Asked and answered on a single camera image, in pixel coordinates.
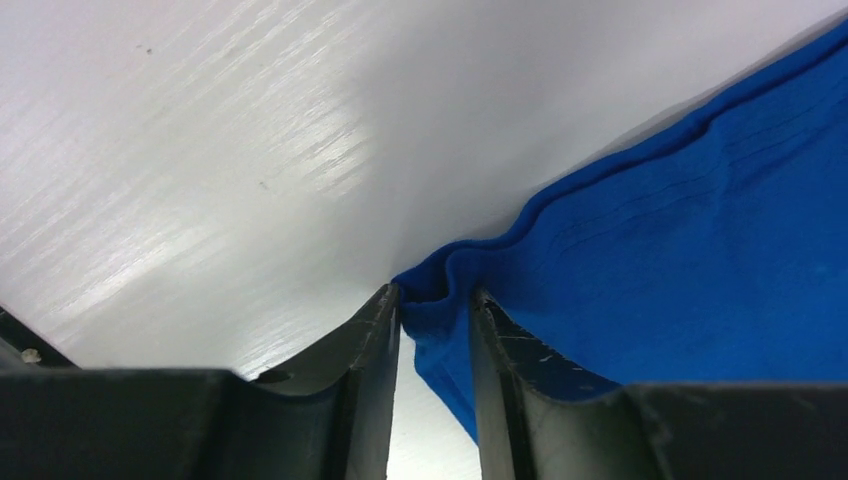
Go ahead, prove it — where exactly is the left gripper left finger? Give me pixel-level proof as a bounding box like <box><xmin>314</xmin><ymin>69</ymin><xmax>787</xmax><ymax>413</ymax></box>
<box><xmin>1</xmin><ymin>284</ymin><xmax>400</xmax><ymax>479</ymax></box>

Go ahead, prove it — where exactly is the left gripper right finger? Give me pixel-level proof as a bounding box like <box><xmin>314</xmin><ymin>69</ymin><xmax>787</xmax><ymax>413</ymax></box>
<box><xmin>469</xmin><ymin>289</ymin><xmax>847</xmax><ymax>479</ymax></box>

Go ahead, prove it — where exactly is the blue printed t shirt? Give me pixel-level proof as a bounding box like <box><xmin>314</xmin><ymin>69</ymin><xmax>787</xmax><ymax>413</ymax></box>
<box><xmin>396</xmin><ymin>24</ymin><xmax>847</xmax><ymax>434</ymax></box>

